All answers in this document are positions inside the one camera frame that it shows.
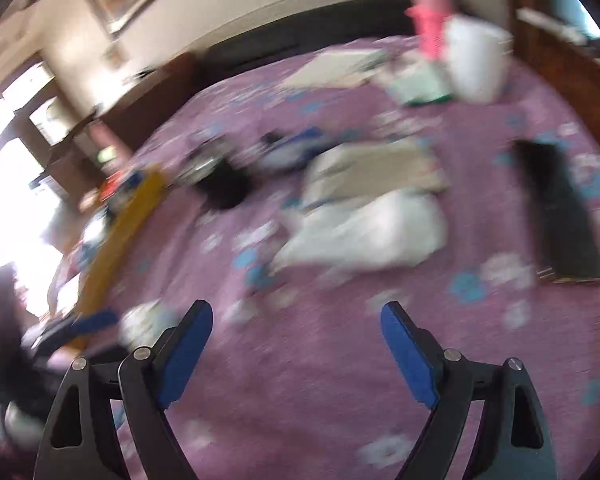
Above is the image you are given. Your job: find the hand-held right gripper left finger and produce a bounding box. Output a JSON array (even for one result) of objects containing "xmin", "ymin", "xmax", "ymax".
[{"xmin": 34, "ymin": 299, "xmax": 215, "ymax": 480}]

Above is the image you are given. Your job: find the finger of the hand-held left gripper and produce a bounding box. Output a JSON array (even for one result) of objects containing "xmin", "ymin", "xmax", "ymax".
[{"xmin": 45, "ymin": 310, "xmax": 121, "ymax": 348}]

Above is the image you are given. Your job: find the grey green cloth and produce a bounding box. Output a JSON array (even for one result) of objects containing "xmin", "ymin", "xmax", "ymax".
[{"xmin": 385, "ymin": 60, "xmax": 453, "ymax": 107}]

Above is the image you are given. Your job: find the bright window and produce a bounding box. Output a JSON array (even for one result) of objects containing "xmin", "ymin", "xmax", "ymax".
[{"xmin": 0, "ymin": 60, "xmax": 81, "ymax": 281}]

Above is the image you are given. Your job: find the yellow cardboard box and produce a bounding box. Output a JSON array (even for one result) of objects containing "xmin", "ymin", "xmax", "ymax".
[{"xmin": 77, "ymin": 170, "xmax": 168, "ymax": 321}]

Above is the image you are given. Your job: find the silver shiny item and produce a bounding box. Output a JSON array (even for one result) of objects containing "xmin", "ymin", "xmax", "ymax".
[{"xmin": 177, "ymin": 147, "xmax": 221, "ymax": 181}]

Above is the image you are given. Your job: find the black flat remote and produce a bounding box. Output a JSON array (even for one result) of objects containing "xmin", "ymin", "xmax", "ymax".
[{"xmin": 512, "ymin": 139, "xmax": 600, "ymax": 283}]

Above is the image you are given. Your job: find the person's left forearm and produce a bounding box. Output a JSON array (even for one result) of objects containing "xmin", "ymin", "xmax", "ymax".
[{"xmin": 0, "ymin": 400, "xmax": 46, "ymax": 451}]

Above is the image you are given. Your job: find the pink bottle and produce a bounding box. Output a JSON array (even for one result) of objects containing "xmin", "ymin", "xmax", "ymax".
[{"xmin": 405, "ymin": 0, "xmax": 453, "ymax": 61}]

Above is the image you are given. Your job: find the white plastic bag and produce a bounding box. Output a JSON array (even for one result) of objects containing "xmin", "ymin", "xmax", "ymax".
[{"xmin": 272, "ymin": 190, "xmax": 448, "ymax": 273}]

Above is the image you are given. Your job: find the black headboard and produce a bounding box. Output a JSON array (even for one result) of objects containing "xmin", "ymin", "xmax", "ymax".
[{"xmin": 205, "ymin": 0, "xmax": 421, "ymax": 68}]

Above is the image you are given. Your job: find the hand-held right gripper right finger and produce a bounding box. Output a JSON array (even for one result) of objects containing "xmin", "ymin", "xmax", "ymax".
[{"xmin": 380, "ymin": 301, "xmax": 560, "ymax": 480}]

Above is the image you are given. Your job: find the crumpled white bag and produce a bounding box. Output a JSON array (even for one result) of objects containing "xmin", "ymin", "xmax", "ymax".
[{"xmin": 120, "ymin": 300, "xmax": 181, "ymax": 348}]

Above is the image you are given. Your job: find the blue and white packet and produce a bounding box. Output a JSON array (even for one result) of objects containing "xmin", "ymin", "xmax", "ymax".
[{"xmin": 260, "ymin": 127, "xmax": 331, "ymax": 171}]

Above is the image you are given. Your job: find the white paper sheet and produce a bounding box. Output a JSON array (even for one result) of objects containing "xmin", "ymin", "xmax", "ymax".
[{"xmin": 282, "ymin": 49, "xmax": 391, "ymax": 88}]

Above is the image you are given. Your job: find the dark wooden nightstand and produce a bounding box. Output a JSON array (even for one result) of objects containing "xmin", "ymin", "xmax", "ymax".
[{"xmin": 97, "ymin": 52, "xmax": 206, "ymax": 151}]

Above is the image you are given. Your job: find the brown wooden furniture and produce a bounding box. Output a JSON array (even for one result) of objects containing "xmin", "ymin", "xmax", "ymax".
[{"xmin": 500, "ymin": 0, "xmax": 600, "ymax": 126}]

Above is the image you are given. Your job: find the pale pink flat packet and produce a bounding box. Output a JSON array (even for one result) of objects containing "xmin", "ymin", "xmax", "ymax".
[{"xmin": 302, "ymin": 140, "xmax": 451, "ymax": 206}]

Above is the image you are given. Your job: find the purple floral blanket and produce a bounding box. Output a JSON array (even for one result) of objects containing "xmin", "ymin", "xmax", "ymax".
[{"xmin": 45, "ymin": 35, "xmax": 600, "ymax": 480}]

